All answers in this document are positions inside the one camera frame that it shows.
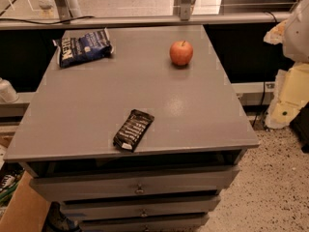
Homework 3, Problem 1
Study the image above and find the middle drawer knob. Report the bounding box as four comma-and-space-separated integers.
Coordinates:
140, 210, 149, 218

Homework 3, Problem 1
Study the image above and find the blue chip bag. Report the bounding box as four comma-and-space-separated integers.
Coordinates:
53, 28, 113, 69

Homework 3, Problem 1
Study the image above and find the black cable on rail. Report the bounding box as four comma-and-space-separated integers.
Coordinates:
0, 14, 95, 26

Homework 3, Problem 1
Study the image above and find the white cylinder at left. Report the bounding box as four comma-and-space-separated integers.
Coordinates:
0, 78, 18, 102

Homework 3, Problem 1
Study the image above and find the top drawer knob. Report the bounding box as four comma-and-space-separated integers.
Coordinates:
135, 185, 145, 195

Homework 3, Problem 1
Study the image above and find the drawer knob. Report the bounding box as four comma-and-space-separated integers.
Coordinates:
140, 210, 149, 218
135, 185, 145, 195

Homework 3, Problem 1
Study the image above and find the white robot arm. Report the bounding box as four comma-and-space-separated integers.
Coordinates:
264, 0, 309, 63

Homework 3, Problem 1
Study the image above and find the grey metal rail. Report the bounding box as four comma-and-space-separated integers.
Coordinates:
0, 12, 291, 30

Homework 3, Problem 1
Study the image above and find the grey drawer cabinet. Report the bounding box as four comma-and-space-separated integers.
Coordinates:
5, 26, 259, 232

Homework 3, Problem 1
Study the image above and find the cardboard box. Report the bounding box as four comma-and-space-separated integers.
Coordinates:
0, 172, 50, 232

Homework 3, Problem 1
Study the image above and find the black rxbar chocolate bar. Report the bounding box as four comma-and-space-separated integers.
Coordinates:
113, 109, 155, 152

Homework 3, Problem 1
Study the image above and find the red apple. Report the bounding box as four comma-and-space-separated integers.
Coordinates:
169, 41, 193, 66

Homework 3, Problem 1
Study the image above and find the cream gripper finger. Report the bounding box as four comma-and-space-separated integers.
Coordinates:
264, 20, 287, 44

